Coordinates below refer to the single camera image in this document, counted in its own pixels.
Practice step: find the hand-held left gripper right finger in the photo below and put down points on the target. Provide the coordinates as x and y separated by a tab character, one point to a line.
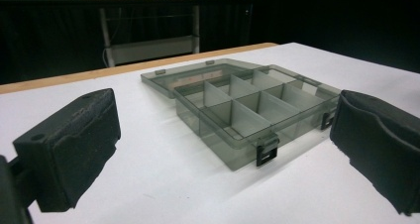
379	141

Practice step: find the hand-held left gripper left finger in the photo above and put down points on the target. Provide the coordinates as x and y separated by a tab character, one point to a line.
69	151

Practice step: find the grey transparent compartment box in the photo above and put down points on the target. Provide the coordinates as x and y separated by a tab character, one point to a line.
244	111

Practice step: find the metal frame desk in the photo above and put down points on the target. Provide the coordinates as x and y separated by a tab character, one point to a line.
152	35

